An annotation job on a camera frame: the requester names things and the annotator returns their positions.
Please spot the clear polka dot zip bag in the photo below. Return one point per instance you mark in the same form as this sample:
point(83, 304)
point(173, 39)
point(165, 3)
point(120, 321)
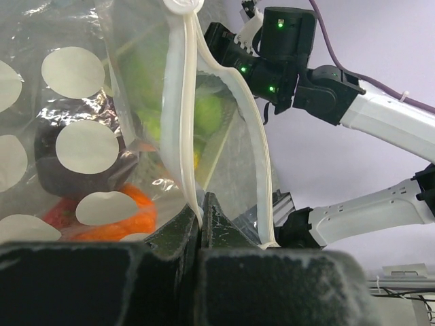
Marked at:
point(69, 49)

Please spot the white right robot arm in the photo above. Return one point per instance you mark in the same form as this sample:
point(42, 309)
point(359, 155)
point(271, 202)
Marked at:
point(340, 97)

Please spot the dark red plum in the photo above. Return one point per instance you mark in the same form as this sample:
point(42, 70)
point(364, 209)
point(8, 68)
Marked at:
point(79, 148)

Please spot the light green cabbage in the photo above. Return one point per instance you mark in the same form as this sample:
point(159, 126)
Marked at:
point(142, 67)

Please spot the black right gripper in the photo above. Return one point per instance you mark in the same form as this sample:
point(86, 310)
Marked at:
point(282, 48)

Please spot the green cabbage right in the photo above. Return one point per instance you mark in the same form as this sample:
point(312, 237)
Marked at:
point(208, 115)

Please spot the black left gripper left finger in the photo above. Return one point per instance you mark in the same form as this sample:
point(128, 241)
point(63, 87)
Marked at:
point(145, 282)

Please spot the watermelon slice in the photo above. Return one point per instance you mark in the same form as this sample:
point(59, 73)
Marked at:
point(62, 215)

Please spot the orange tangerine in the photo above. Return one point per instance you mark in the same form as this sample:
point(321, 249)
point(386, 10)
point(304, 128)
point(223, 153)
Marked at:
point(112, 216)

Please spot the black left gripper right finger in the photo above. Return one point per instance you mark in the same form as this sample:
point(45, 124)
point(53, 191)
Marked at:
point(237, 283)

